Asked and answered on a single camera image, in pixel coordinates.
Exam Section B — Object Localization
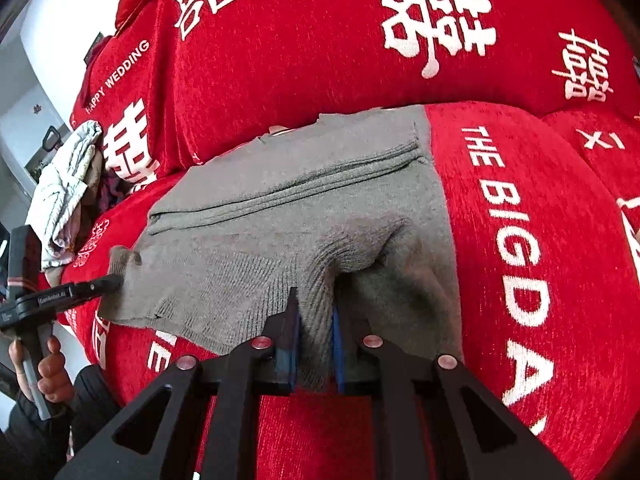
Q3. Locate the person's left hand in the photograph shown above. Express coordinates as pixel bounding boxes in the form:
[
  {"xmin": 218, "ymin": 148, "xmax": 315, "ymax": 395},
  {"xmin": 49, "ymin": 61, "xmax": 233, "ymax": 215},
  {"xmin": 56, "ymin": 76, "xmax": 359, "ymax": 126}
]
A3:
[{"xmin": 9, "ymin": 336, "xmax": 77, "ymax": 406}]

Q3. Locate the pale striped cloth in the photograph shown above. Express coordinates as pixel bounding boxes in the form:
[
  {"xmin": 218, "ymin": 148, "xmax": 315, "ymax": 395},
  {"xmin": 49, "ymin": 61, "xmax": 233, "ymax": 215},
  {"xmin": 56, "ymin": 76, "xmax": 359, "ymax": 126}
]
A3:
[{"xmin": 25, "ymin": 120, "xmax": 104, "ymax": 270}]

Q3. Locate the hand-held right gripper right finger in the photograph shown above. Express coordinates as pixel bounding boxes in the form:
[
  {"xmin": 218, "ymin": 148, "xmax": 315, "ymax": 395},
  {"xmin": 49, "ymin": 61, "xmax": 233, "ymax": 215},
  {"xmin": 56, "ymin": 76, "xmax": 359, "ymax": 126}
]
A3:
[{"xmin": 331, "ymin": 305, "xmax": 573, "ymax": 480}]

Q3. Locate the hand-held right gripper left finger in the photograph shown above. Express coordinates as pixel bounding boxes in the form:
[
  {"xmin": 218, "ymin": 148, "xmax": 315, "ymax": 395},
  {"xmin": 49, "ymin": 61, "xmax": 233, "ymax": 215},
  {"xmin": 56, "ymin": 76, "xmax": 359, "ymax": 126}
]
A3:
[{"xmin": 55, "ymin": 287, "xmax": 301, "ymax": 480}]

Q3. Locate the dark patterned cloth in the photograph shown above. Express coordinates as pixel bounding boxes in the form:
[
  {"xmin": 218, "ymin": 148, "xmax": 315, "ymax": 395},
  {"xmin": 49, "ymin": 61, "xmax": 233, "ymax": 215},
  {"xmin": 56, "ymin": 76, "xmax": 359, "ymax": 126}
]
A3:
[{"xmin": 97, "ymin": 170, "xmax": 136, "ymax": 211}]

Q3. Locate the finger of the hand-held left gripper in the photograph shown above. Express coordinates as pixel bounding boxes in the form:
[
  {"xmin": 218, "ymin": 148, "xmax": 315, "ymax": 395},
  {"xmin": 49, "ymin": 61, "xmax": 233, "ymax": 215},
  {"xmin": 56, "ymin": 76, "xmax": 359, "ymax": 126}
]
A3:
[{"xmin": 74, "ymin": 274, "xmax": 123, "ymax": 303}]

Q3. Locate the red printed sofa cover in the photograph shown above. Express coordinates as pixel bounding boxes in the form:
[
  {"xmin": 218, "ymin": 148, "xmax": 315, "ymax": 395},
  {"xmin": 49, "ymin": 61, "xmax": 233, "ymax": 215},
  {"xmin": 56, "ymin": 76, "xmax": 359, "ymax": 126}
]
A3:
[{"xmin": 55, "ymin": 0, "xmax": 640, "ymax": 480}]

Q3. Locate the grey knit sweater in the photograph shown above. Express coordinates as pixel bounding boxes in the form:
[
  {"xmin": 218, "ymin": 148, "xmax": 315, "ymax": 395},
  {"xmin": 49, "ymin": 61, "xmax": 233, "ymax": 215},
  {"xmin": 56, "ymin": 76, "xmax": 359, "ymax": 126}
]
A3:
[{"xmin": 97, "ymin": 106, "xmax": 463, "ymax": 393}]

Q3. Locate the person's left forearm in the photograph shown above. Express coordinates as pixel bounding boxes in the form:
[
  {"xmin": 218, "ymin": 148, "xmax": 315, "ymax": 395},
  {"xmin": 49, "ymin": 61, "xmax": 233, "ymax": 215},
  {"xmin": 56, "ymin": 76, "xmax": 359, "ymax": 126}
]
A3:
[{"xmin": 0, "ymin": 364, "xmax": 123, "ymax": 480}]

